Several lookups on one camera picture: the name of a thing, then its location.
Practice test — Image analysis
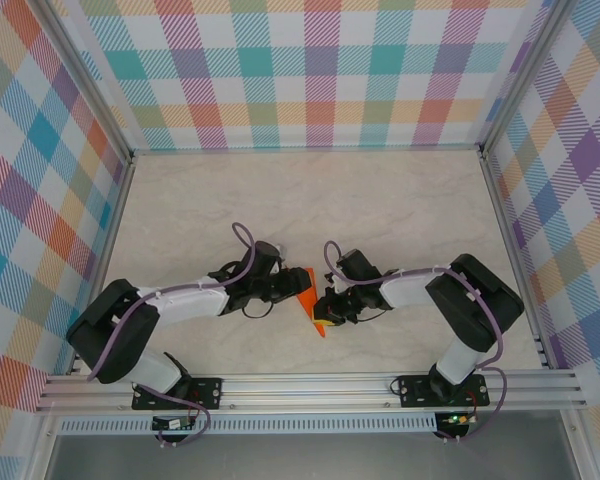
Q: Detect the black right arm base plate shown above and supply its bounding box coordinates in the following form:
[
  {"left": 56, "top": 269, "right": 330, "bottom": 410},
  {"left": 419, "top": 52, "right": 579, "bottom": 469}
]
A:
[{"left": 398, "top": 372, "right": 490, "bottom": 409}]

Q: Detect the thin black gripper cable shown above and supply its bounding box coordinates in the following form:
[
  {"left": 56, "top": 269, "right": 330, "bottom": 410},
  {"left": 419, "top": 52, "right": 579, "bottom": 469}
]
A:
[
  {"left": 239, "top": 299, "right": 274, "bottom": 320},
  {"left": 354, "top": 307, "right": 389, "bottom": 324}
]

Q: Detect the long aluminium side rail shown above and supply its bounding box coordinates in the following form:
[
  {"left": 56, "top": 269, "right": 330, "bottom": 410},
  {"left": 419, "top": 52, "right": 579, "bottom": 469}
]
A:
[
  {"left": 67, "top": 154, "right": 136, "bottom": 376},
  {"left": 479, "top": 152, "right": 554, "bottom": 369}
]

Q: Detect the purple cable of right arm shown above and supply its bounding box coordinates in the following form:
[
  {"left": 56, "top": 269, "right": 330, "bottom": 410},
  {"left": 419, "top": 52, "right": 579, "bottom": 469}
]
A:
[{"left": 322, "top": 241, "right": 510, "bottom": 446}]

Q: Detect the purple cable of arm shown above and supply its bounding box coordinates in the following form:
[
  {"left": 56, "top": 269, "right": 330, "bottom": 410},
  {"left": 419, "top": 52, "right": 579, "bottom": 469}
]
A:
[
  {"left": 322, "top": 241, "right": 510, "bottom": 446},
  {"left": 85, "top": 222, "right": 259, "bottom": 449}
]

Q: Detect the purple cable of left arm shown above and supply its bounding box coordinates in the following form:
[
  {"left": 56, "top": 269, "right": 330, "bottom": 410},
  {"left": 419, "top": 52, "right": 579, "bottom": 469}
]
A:
[{"left": 85, "top": 222, "right": 259, "bottom": 449}]

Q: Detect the aluminium mounting rail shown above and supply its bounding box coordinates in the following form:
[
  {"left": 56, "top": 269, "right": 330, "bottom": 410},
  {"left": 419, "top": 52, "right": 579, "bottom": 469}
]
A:
[{"left": 34, "top": 368, "right": 589, "bottom": 414}]

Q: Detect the slotted grey cable duct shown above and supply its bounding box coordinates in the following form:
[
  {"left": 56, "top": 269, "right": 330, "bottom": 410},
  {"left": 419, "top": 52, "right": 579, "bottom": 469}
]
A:
[{"left": 57, "top": 412, "right": 439, "bottom": 435}]

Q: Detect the short aluminium frame rail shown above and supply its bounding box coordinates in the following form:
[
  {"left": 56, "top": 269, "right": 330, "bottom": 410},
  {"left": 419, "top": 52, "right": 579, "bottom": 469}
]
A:
[{"left": 129, "top": 144, "right": 486, "bottom": 157}]

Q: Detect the small dark circuit board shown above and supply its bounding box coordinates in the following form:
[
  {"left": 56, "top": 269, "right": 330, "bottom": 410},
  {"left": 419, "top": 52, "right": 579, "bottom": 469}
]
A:
[{"left": 152, "top": 416, "right": 197, "bottom": 431}]

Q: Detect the grey metal sheet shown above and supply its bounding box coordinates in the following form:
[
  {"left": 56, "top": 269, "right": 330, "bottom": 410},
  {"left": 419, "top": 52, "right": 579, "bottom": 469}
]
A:
[{"left": 44, "top": 412, "right": 581, "bottom": 480}]

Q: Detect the thin black left gripper cable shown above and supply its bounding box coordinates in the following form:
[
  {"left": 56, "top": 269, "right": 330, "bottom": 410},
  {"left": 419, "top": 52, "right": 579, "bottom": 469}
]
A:
[{"left": 239, "top": 299, "right": 274, "bottom": 320}]

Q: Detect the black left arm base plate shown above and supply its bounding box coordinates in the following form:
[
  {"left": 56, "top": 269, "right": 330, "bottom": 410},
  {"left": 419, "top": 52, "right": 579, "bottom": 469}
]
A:
[{"left": 131, "top": 377, "right": 224, "bottom": 412}]

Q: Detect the thin black right gripper cable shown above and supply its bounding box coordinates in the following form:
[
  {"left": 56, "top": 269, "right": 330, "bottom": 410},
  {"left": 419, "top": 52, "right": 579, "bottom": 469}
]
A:
[{"left": 354, "top": 307, "right": 389, "bottom": 324}]

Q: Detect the aluminium frame post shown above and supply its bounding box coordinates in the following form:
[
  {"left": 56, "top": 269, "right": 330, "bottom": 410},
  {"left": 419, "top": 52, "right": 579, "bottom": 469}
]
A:
[
  {"left": 477, "top": 0, "right": 579, "bottom": 156},
  {"left": 29, "top": 0, "right": 136, "bottom": 166}
]

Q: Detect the orange paper sheet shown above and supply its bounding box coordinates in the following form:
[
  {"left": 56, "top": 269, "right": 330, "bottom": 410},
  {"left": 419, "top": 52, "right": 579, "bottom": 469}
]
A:
[{"left": 295, "top": 267, "right": 339, "bottom": 340}]

